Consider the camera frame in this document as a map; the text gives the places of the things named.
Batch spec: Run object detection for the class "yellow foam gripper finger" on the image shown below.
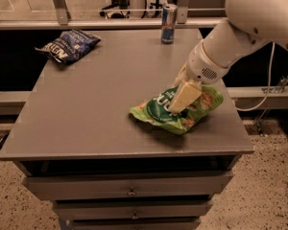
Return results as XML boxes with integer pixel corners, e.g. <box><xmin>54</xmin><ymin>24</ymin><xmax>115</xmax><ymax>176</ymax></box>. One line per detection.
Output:
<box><xmin>168</xmin><ymin>81</ymin><xmax>202</xmax><ymax>113</ymax></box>
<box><xmin>174</xmin><ymin>63</ymin><xmax>189</xmax><ymax>86</ymax></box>

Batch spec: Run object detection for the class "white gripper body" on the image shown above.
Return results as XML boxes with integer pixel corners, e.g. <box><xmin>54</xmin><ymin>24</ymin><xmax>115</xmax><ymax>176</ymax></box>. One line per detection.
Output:
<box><xmin>186</xmin><ymin>40</ymin><xmax>228</xmax><ymax>84</ymax></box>

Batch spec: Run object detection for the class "green rice chip bag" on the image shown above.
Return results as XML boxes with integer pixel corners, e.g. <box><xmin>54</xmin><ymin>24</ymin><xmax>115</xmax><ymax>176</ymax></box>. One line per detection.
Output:
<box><xmin>129</xmin><ymin>84</ymin><xmax>225</xmax><ymax>136</ymax></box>

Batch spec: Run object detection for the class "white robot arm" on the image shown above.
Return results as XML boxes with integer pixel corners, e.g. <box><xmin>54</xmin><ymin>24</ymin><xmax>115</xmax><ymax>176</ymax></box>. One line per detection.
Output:
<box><xmin>168</xmin><ymin>0</ymin><xmax>288</xmax><ymax>113</ymax></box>

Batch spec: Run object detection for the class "blue chip bag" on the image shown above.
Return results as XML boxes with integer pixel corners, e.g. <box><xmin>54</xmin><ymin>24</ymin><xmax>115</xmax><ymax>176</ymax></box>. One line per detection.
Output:
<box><xmin>36</xmin><ymin>30</ymin><xmax>101</xmax><ymax>64</ymax></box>

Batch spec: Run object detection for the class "blue silver energy drink can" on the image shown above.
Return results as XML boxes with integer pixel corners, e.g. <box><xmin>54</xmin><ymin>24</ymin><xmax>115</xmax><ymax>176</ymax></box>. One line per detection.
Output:
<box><xmin>161</xmin><ymin>4</ymin><xmax>178</xmax><ymax>44</ymax></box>

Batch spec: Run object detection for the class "black office chair base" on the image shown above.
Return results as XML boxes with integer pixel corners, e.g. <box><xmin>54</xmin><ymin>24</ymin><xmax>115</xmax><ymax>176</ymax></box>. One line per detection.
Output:
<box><xmin>99</xmin><ymin>0</ymin><xmax>130</xmax><ymax>19</ymax></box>

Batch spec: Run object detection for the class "grey drawer cabinet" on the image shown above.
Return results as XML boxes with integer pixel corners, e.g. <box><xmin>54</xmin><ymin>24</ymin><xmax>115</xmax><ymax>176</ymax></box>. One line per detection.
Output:
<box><xmin>0</xmin><ymin>29</ymin><xmax>252</xmax><ymax>230</ymax></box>

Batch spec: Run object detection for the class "metal railing frame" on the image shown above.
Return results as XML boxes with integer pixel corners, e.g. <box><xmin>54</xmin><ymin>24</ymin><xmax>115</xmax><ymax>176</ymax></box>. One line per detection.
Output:
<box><xmin>0</xmin><ymin>0</ymin><xmax>226</xmax><ymax>30</ymax></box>

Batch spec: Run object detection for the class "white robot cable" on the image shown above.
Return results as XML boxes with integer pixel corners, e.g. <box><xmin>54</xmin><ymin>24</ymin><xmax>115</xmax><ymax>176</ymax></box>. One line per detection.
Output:
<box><xmin>235</xmin><ymin>41</ymin><xmax>276</xmax><ymax>113</ymax></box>

